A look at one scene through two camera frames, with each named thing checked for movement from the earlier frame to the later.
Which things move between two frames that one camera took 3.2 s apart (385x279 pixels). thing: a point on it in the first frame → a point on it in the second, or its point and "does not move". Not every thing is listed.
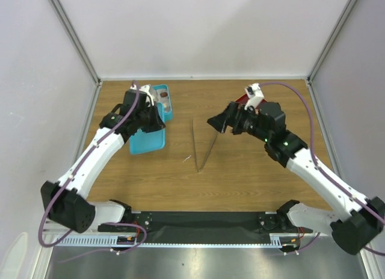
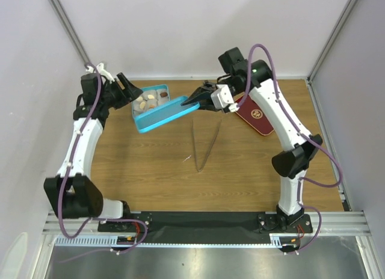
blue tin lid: (141, 142) → (163, 113)
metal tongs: (199, 169) does not move
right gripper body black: (246, 121) → (210, 86)
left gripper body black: (144, 118) → (113, 96)
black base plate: (206, 227) does not move
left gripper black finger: (156, 123) → (131, 91)
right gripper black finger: (221, 121) → (198, 96)
